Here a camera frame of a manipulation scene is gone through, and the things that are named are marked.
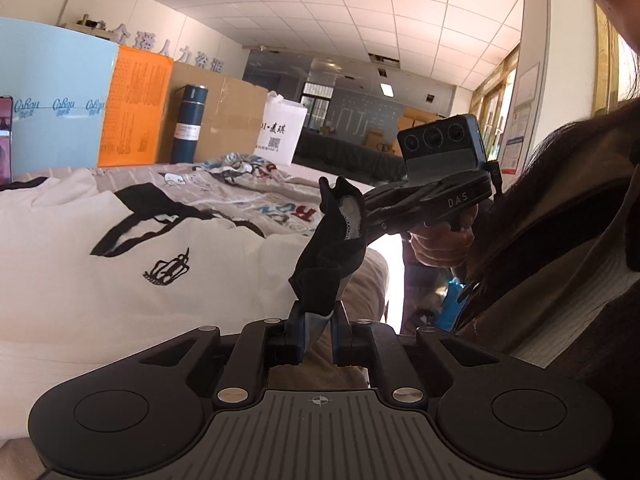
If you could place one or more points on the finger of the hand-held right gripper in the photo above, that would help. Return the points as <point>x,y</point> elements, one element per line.
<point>400,192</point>
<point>400,217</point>

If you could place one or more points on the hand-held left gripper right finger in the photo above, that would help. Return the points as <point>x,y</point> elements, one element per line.
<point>338,342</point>

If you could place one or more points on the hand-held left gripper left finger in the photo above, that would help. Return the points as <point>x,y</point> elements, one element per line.
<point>298,341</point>

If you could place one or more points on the person's right hand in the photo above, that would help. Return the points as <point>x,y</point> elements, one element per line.
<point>440,247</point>

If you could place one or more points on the small cardboard box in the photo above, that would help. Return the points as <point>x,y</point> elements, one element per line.
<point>380,142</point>

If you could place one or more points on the dark long counter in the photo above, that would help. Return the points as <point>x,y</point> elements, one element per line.
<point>345,152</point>

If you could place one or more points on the person's long dark hair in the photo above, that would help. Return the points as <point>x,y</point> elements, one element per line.
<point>550,160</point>

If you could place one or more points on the blue plastic bag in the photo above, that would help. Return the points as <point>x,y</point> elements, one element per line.
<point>452,305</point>

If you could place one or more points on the ceiling light panel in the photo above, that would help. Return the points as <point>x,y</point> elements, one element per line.
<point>385,88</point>

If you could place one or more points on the white t-shirt with black print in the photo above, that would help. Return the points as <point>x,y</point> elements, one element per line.
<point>200,285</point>

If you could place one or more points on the beige striped printed bedsheet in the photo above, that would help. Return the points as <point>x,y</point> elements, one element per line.
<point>280,200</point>

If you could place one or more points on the person's dark jacket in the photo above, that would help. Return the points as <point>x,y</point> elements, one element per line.
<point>545,285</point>

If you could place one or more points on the white paper bag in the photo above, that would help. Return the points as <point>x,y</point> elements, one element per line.
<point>277,130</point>

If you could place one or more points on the person's white ribbed sweater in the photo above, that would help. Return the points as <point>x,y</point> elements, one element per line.
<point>575,320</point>

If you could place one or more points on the large cardboard box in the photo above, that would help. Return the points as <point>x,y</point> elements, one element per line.
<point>230,115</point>

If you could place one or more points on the dark blue thermos bottle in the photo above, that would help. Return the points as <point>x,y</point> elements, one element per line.
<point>187,125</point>

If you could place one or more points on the person's head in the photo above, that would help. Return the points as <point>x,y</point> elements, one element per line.
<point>620,5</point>

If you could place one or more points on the orange printed poster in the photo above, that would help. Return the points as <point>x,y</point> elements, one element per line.
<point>132,105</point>

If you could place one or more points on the light blue foam board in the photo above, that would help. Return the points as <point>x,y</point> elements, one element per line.
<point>55,85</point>

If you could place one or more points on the smartphone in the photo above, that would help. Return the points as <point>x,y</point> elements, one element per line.
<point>5,140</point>

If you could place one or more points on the wall notice poster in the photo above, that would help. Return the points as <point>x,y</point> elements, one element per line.
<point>527,87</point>

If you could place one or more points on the grey wall lettering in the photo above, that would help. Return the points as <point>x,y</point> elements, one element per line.
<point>165,45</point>

